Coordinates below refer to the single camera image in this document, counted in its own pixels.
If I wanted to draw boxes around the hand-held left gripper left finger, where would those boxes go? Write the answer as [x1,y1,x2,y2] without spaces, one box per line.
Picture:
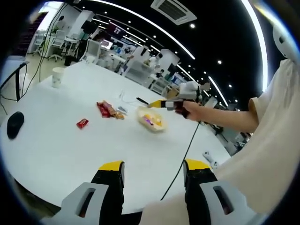
[39,160,125,225]

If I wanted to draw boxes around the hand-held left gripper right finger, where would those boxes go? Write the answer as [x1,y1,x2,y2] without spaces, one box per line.
[182,158,258,225]

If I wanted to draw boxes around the cream hexagonal container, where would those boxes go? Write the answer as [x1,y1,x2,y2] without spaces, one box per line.
[136,105,168,134]

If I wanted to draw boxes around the small red food packet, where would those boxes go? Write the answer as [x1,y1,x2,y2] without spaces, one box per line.
[76,118,90,130]

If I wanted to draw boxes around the person's right hand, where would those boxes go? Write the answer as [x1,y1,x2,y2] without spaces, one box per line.
[184,102,207,122]

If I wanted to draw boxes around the white mesh office chair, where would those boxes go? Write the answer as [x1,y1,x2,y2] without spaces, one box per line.
[79,38,102,64]
[50,30,66,62]
[150,76,169,92]
[123,60,153,85]

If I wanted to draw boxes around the white game controller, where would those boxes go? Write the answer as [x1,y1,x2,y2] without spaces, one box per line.
[202,151,220,169]

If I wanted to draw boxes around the long ceiling light strip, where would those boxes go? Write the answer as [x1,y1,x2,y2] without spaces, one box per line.
[208,76,229,107]
[241,0,269,92]
[92,0,196,60]

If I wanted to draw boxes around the round ceiling spotlights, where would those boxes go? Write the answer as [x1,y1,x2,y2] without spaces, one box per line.
[93,17,237,103]

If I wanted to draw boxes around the operator in beige shirt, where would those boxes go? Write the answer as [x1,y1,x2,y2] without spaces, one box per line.
[138,58,300,225]

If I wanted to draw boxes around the ceiling air conditioner vent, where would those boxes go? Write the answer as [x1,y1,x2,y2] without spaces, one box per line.
[150,0,197,26]

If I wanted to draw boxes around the pink screen desk monitor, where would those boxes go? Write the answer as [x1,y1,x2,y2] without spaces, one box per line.
[100,39,113,50]

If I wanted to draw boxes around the white neck-worn headset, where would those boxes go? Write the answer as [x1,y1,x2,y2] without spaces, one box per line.
[272,23,296,59]

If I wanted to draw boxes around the black computer mouse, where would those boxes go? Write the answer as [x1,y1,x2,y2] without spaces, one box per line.
[6,111,25,140]

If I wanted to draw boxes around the printed paper cup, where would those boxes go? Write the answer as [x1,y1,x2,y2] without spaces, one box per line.
[52,67,65,89]

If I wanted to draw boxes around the white side desk black legs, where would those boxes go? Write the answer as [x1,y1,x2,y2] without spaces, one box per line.
[0,60,30,103]

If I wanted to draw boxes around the small computer screen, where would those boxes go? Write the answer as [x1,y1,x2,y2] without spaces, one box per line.
[13,10,49,56]

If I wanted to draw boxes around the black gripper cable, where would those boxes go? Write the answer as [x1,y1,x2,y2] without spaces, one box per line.
[160,121,201,201]

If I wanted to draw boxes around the purple wall video display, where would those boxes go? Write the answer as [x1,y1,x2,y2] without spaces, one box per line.
[108,22,126,35]

